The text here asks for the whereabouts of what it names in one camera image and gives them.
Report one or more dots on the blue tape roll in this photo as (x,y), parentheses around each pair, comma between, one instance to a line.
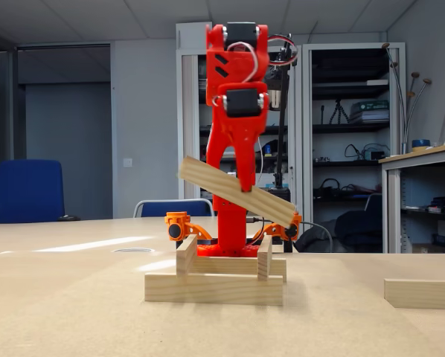
(420,143)

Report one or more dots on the dark blue office chair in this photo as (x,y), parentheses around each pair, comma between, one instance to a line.
(373,202)

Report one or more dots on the black flexible tripod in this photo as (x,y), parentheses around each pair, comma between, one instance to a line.
(338,108)

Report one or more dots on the red black headset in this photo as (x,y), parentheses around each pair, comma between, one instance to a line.
(203,150)

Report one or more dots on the grey workbench wooden top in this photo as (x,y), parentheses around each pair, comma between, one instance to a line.
(431,158)

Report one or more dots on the grey metal shelf cabinet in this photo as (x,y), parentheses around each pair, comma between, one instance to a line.
(190,130)
(306,193)

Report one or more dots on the chrome stalk lamp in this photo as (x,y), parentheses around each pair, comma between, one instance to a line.
(427,80)

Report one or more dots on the stack of books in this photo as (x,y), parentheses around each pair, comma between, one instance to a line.
(369,111)

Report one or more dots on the white box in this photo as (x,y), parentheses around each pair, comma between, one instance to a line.
(191,35)

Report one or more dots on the black jacket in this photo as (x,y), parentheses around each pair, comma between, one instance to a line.
(356,230)

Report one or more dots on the red robot arm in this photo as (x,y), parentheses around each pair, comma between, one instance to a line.
(230,230)

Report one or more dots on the black camera stand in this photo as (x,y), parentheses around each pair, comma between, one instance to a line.
(282,130)

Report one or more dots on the black webcam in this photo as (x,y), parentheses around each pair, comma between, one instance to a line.
(275,96)

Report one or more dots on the large blue office chair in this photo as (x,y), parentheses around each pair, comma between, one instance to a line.
(21,193)

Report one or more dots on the white wall switch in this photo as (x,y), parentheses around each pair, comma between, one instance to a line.
(127,162)

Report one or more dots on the blue chair grey frame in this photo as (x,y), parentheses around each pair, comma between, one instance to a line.
(174,208)

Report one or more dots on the black computer mouse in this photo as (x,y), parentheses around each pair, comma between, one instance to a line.
(68,218)

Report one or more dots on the white electronic device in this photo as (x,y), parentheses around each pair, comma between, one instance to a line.
(206,196)

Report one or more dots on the paper stack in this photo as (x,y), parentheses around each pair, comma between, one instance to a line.
(202,84)

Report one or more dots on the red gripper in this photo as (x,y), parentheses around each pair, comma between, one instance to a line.
(240,126)

